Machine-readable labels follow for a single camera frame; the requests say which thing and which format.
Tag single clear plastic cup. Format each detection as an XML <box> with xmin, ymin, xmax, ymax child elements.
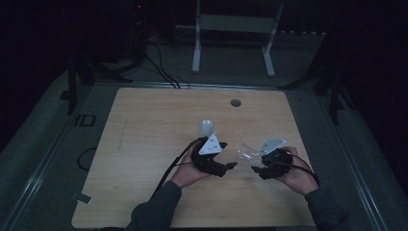
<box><xmin>237</xmin><ymin>142</ymin><xmax>265</xmax><ymax>168</ymax></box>

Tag grey tape piece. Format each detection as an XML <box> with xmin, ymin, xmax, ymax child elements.
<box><xmin>70</xmin><ymin>192</ymin><xmax>93</xmax><ymax>205</ymax></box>

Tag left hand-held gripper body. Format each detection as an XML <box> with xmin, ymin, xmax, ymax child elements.
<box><xmin>190</xmin><ymin>133</ymin><xmax>227</xmax><ymax>178</ymax></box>

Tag black floor cables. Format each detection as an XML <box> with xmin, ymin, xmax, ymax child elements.
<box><xmin>143</xmin><ymin>40</ymin><xmax>191</xmax><ymax>90</ymax></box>

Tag person's left hand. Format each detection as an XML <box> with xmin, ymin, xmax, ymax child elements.
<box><xmin>170</xmin><ymin>149</ymin><xmax>207</xmax><ymax>190</ymax></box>

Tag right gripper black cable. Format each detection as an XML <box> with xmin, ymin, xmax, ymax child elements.
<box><xmin>272</xmin><ymin>152</ymin><xmax>321</xmax><ymax>188</ymax></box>

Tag pale power strip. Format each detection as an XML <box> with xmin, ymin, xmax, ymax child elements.
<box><xmin>279</xmin><ymin>30</ymin><xmax>327</xmax><ymax>38</ymax></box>

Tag white metal stand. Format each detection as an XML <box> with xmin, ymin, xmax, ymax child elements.
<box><xmin>191</xmin><ymin>0</ymin><xmax>286</xmax><ymax>78</ymax></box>

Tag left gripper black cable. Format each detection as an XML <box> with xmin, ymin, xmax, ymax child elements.
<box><xmin>149</xmin><ymin>138</ymin><xmax>204</xmax><ymax>200</ymax></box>

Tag person's right hand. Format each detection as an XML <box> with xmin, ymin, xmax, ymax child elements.
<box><xmin>278</xmin><ymin>146</ymin><xmax>320</xmax><ymax>197</ymax></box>

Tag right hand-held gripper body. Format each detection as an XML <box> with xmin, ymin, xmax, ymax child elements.
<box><xmin>257</xmin><ymin>138</ymin><xmax>294</xmax><ymax>181</ymax></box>

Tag black tripod stand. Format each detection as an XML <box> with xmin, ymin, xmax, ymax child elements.
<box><xmin>277</xmin><ymin>32</ymin><xmax>357</xmax><ymax>127</ymax></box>
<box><xmin>59</xmin><ymin>57</ymin><xmax>133</xmax><ymax>116</ymax></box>

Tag dark computer tower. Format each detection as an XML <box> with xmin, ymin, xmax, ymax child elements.
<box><xmin>127</xmin><ymin>0</ymin><xmax>149</xmax><ymax>63</ymax></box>

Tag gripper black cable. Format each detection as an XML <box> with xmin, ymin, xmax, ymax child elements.
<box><xmin>272</xmin><ymin>152</ymin><xmax>321</xmax><ymax>188</ymax></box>
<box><xmin>149</xmin><ymin>138</ymin><xmax>204</xmax><ymax>200</ymax></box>

